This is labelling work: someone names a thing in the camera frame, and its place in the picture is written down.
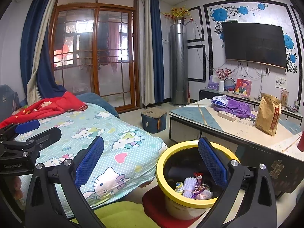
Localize beige power strip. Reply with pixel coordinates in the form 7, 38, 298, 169
218, 110, 237, 121

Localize white wall note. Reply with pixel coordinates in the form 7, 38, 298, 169
275, 74, 287, 88

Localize television stand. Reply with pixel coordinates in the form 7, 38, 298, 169
199, 88, 304, 121

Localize white foam fruit net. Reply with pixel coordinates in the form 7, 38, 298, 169
182, 176, 199, 199

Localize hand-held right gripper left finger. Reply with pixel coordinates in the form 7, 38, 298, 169
25, 136, 105, 228

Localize grey-blue bag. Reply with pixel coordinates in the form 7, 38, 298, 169
0, 84, 21, 124

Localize purple box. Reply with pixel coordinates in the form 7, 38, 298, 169
208, 75, 219, 90

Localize purple cloth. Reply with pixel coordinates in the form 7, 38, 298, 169
213, 96, 257, 119

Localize yellow artificial flowers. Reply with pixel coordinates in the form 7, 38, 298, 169
160, 6, 193, 22

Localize wooden glass sliding door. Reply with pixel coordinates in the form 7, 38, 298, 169
49, 0, 140, 113

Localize purple shiny candy wrapper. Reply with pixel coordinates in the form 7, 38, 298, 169
191, 183, 207, 199

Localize yellow-rimmed trash bin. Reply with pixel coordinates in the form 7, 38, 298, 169
156, 141, 241, 221

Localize cartoon cat print bedsheet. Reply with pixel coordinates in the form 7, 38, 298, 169
14, 102, 168, 211

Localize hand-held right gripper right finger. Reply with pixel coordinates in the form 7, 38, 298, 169
198, 137, 278, 228

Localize red cup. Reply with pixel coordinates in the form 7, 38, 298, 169
296, 131, 304, 152

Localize red flower branches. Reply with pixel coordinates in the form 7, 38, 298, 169
215, 68, 233, 81

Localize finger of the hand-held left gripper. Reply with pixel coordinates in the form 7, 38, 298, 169
13, 127, 62, 159
0, 120, 40, 140

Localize colourful picture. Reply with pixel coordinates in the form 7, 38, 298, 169
235, 78, 252, 97

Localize brown paper bag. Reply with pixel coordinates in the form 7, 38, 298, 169
255, 93, 281, 136

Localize round sand art frame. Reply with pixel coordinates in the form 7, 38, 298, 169
224, 77, 236, 93

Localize black wall television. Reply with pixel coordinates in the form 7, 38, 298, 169
221, 21, 287, 69

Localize silver tower air conditioner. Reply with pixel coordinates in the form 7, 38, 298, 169
169, 21, 189, 105

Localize blue storage stool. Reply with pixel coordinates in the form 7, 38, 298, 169
141, 107, 167, 134

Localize red floral blanket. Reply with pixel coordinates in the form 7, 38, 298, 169
0, 91, 87, 129

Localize beige curtain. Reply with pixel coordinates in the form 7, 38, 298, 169
141, 0, 155, 108
27, 0, 60, 104

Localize blue curtain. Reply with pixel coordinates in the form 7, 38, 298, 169
20, 0, 68, 100
149, 0, 165, 105

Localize person's left hand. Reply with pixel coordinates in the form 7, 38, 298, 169
12, 175, 25, 201

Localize red floor mat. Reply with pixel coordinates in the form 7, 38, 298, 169
142, 187, 202, 228

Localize white tissue pack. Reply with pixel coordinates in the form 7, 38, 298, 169
211, 95, 229, 107

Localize marble coffee table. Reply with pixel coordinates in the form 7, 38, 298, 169
169, 98, 304, 199

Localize clear snack packet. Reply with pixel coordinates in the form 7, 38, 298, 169
280, 89, 290, 107

